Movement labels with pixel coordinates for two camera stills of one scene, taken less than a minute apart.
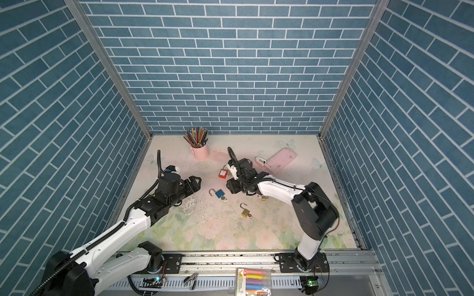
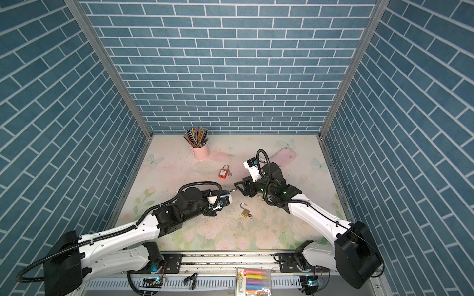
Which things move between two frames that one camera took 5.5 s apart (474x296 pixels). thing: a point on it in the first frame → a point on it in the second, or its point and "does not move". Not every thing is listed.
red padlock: [223, 174] does not move
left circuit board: [151, 282] does not move
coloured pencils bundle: [197, 137] does not move
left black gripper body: [174, 199] → [208, 193]
